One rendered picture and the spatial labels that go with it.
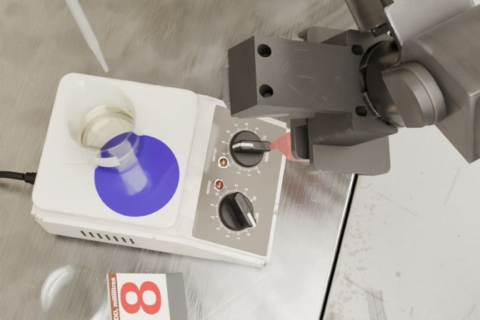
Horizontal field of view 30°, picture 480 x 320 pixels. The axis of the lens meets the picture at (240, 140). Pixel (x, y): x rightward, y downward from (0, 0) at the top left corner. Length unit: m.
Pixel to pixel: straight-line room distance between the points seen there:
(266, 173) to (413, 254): 0.15
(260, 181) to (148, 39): 0.19
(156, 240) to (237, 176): 0.09
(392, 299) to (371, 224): 0.07
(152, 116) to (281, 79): 0.22
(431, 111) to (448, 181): 0.36
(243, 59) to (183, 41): 0.32
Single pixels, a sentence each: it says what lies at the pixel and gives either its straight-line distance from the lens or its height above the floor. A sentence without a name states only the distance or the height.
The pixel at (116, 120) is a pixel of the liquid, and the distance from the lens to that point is 0.71.
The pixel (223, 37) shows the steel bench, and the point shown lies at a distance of 0.86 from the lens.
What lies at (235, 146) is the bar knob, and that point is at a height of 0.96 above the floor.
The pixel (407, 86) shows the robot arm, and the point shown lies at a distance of 0.47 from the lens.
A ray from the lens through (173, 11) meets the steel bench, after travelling 0.88.
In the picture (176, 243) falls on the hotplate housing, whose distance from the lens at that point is 0.74.
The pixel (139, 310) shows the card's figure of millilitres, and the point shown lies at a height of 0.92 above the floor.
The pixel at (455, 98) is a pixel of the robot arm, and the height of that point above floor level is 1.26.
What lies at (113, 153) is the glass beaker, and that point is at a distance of 0.68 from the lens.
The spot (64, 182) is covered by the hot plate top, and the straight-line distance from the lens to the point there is 0.74.
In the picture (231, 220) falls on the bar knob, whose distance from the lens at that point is 0.75.
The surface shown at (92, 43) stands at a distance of 0.60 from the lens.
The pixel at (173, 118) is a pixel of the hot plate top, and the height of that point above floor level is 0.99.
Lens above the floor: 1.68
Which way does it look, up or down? 72 degrees down
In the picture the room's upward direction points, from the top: 3 degrees counter-clockwise
